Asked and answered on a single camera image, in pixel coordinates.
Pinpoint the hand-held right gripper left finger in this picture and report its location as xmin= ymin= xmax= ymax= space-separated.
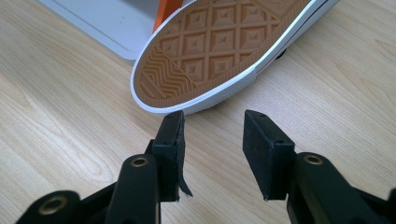
xmin=151 ymin=109 xmax=194 ymax=203

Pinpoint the black canvas sneaker white sole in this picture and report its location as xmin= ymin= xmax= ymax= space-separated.
xmin=129 ymin=0 xmax=342 ymax=117

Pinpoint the white two-tier shoe rack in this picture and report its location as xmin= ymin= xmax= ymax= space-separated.
xmin=35 ymin=0 xmax=200 ymax=65

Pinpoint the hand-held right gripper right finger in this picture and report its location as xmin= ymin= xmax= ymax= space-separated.
xmin=242 ymin=109 xmax=296 ymax=202

